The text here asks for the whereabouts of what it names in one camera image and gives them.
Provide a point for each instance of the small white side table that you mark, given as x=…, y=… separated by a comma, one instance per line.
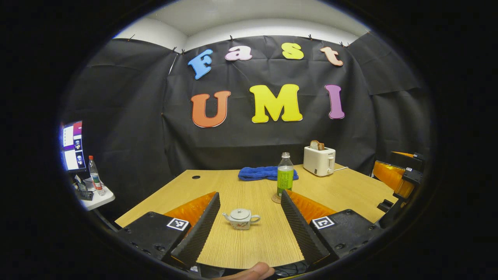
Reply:
x=102, y=200

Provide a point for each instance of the round brown coaster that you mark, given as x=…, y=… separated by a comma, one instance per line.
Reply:
x=276, y=199

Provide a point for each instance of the green label water bottle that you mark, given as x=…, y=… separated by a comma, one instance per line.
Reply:
x=285, y=179

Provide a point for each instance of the white toaster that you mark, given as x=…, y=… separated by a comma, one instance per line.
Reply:
x=317, y=161

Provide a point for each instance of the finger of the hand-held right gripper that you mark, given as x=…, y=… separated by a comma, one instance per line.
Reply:
x=389, y=177
x=408, y=160

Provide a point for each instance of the red cap plastic bottle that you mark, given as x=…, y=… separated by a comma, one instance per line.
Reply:
x=95, y=179

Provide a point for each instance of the black keyboard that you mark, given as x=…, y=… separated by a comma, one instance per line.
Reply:
x=86, y=194

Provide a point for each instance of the bread slice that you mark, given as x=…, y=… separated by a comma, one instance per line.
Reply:
x=316, y=145

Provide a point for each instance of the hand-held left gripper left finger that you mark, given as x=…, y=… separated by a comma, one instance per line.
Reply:
x=198, y=233

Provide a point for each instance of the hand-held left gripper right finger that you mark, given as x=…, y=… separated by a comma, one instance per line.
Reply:
x=301, y=229

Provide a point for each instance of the black backdrop cloth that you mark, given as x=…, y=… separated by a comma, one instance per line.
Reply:
x=128, y=116

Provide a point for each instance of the blue towel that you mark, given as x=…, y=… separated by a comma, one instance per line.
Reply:
x=256, y=173

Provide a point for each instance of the computer monitor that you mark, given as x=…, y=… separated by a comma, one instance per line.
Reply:
x=73, y=146

